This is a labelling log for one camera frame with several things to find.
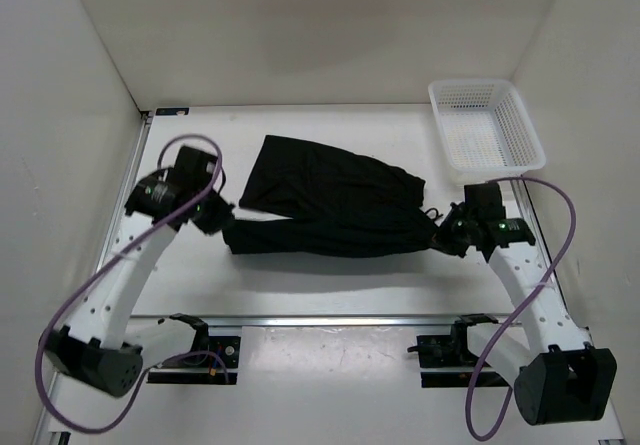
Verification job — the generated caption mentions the white plastic basket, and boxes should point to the white plastic basket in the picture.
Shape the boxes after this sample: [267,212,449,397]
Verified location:
[428,78,546,185]

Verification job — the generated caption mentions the black shorts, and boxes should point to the black shorts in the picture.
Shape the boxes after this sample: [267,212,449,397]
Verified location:
[223,135,437,258]

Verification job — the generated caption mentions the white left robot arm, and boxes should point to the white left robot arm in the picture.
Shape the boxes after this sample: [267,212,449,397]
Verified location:
[37,145,233,398]

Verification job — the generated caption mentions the aluminium front rail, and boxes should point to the aluminium front rail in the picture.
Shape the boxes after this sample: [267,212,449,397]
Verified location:
[124,313,506,330]

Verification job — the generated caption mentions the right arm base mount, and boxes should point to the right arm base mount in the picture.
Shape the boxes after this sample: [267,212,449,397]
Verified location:
[407,314,499,389]

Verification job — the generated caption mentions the aluminium left rail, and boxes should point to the aluminium left rail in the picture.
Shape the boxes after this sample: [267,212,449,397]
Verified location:
[96,110,154,270]

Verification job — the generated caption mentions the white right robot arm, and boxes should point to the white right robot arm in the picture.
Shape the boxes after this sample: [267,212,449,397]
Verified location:
[433,179,617,426]

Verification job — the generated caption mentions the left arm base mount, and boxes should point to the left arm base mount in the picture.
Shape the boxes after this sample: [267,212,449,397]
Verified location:
[147,314,241,386]

